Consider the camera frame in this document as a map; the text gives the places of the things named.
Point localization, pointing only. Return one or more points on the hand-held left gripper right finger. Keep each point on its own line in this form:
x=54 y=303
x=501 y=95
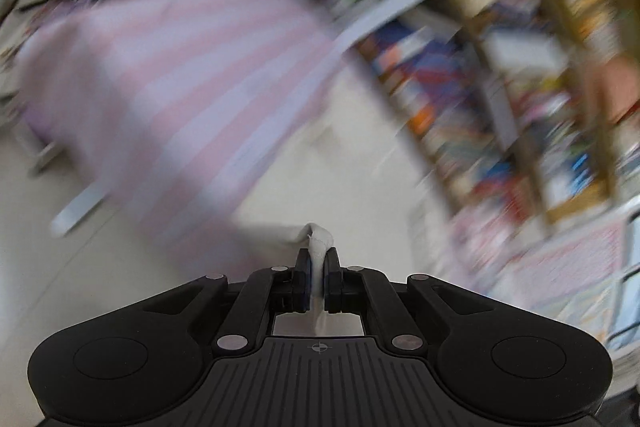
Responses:
x=330 y=279

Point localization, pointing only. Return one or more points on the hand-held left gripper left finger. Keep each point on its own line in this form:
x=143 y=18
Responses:
x=302 y=277

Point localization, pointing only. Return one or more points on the cream printed T-shirt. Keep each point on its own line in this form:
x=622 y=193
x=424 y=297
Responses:
x=320 y=242

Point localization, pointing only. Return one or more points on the pink checked desk mat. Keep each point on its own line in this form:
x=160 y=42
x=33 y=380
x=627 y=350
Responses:
x=175 y=82

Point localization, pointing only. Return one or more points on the wooden bookshelf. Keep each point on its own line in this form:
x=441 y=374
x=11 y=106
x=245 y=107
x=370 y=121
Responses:
x=550 y=57

